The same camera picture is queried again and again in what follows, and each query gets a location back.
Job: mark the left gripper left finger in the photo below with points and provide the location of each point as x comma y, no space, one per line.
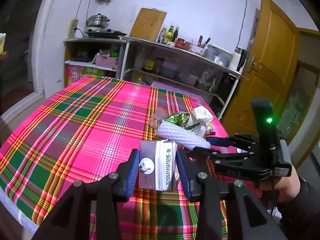
116,187

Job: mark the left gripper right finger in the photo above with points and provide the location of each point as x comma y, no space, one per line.
203,188

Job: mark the wooden cutting board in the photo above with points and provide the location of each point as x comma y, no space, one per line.
148,24

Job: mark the red white milk carton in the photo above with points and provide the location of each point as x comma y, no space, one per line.
157,166

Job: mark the pink plaid tablecloth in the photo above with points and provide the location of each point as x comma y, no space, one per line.
83,133

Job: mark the black induction cooker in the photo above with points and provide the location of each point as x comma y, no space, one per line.
105,33

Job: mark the person's right hand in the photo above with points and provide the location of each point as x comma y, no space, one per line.
288,187

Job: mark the steel steamer pot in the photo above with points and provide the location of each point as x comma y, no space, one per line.
98,20

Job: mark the white foam net sleeve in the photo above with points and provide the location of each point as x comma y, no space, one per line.
178,134

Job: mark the yellow wooden door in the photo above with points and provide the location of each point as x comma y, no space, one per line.
269,70

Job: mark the dark soy sauce bottle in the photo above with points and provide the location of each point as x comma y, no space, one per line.
175,34

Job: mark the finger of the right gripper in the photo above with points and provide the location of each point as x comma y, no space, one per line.
219,142

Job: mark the green snack wrapper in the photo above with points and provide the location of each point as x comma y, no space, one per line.
179,118

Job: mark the red lid jar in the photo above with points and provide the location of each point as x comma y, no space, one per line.
180,43

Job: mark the white metal kitchen shelf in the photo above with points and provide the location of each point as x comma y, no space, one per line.
142,61

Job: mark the green cap sauce bottle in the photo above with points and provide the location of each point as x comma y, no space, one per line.
169,35

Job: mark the clear plastic cup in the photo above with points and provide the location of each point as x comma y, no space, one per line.
159,115

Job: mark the white paper bag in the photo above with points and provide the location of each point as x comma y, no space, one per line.
199,120

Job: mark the pink plastic basket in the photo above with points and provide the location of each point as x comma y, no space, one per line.
105,61

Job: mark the white electric kettle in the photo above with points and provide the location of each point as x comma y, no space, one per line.
238,59

